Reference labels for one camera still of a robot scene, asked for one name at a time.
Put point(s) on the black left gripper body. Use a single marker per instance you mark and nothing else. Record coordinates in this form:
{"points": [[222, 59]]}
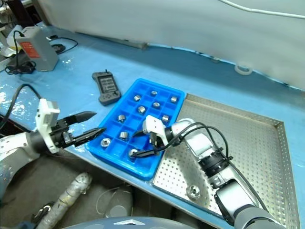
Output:
{"points": [[60, 138]]}

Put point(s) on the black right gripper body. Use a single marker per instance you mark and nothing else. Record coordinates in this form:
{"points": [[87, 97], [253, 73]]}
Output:
{"points": [[155, 141]]}

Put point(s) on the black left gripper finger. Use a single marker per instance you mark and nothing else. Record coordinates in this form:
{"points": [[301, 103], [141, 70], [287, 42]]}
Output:
{"points": [[82, 117], [88, 137]]}

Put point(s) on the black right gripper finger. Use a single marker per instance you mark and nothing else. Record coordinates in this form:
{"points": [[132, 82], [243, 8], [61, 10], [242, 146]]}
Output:
{"points": [[145, 153], [139, 133]]}

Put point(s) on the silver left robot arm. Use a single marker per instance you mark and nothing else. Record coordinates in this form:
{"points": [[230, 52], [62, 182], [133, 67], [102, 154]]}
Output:
{"points": [[16, 145]]}

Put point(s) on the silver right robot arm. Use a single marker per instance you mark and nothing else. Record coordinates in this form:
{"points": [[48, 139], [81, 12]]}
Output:
{"points": [[202, 143]]}

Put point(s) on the blue compartment tray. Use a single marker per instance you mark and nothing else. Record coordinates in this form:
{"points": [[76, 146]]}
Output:
{"points": [[114, 148]]}

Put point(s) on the grey power box red label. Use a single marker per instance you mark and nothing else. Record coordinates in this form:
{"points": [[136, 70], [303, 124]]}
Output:
{"points": [[45, 57]]}

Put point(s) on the dark grey handheld controller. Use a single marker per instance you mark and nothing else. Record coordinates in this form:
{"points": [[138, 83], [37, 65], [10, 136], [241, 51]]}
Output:
{"points": [[107, 88]]}

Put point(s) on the silver foil wrapped tube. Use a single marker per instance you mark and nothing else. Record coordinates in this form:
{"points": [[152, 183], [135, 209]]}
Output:
{"points": [[71, 188]]}

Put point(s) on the metal nut on perforated tray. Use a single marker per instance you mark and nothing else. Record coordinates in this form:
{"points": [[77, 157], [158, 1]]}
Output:
{"points": [[193, 191]]}

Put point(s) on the grey round disc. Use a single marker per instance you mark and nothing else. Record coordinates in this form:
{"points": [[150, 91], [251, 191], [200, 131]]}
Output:
{"points": [[118, 211]]}

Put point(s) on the perforated metal tray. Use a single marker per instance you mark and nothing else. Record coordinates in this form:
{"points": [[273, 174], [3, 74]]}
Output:
{"points": [[238, 143]]}

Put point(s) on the grey robot torso shell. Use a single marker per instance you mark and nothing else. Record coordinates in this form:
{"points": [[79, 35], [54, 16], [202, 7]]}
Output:
{"points": [[95, 224]]}

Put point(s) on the white tape roll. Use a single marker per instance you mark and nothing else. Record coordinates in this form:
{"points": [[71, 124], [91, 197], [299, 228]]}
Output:
{"points": [[240, 72]]}

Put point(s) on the white backdrop sheet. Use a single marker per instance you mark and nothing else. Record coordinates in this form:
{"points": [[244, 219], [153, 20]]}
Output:
{"points": [[166, 23]]}

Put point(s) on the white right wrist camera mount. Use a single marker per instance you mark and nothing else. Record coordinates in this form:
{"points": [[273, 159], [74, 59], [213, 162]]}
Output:
{"points": [[152, 124]]}

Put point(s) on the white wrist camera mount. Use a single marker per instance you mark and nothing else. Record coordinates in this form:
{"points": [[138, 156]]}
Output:
{"points": [[152, 124], [44, 119]]}

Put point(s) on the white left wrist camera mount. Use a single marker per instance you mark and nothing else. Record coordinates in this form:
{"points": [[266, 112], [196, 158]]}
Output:
{"points": [[44, 119]]}

